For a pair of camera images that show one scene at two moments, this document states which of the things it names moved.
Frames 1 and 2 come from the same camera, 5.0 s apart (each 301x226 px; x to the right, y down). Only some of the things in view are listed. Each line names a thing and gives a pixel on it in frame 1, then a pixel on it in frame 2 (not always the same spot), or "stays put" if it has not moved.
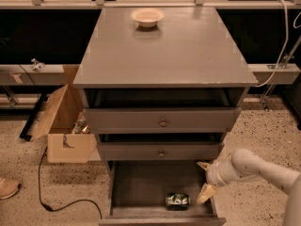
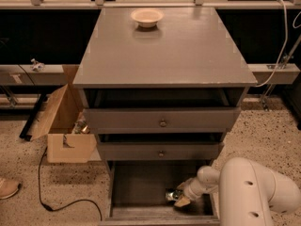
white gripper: x=213 y=173 → x=192 y=188
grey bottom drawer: x=137 y=191 stays put
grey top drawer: x=126 y=111 stays put
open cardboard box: x=62 y=117 stays put
